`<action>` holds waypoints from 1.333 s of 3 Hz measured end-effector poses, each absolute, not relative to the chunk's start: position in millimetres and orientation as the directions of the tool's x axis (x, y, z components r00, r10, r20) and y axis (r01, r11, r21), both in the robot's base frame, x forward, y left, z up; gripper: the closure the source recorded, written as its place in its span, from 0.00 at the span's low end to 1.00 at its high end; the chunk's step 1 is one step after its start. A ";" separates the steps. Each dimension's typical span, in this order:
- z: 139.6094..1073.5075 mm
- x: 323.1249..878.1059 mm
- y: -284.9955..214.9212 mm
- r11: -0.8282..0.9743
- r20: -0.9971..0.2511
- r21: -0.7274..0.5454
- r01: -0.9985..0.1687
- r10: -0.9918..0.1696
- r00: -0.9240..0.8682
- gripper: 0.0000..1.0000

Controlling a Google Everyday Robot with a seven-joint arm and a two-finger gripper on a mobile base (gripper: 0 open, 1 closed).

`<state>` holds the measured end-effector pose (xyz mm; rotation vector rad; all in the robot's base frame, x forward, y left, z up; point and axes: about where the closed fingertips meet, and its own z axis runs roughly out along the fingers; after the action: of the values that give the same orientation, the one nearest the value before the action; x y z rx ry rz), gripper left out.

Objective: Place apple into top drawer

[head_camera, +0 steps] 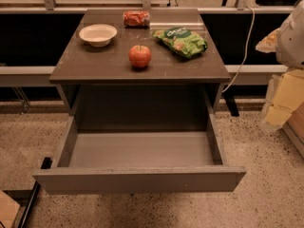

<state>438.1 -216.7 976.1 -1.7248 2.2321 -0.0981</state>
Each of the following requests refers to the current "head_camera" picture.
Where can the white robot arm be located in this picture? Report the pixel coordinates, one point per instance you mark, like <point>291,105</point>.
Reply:
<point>289,48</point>

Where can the crushed orange soda can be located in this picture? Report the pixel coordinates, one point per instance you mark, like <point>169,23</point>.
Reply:
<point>136,18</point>

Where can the white paper bowl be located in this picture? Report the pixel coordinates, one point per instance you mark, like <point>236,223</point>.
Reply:
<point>98,35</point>

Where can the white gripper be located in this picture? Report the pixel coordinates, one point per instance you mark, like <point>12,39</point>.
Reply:
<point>291,47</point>

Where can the open grey top drawer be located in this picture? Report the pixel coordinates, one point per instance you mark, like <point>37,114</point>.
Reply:
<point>131,140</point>

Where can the black metal floor frame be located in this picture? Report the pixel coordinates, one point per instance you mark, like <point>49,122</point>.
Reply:
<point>27,199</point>

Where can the red apple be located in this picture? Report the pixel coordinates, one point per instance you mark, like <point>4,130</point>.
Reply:
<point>139,56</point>

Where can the grey cabinet with top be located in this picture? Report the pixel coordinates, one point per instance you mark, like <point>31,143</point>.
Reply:
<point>120,77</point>

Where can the green chip bag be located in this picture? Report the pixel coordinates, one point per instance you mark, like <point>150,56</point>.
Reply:
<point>183,41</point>

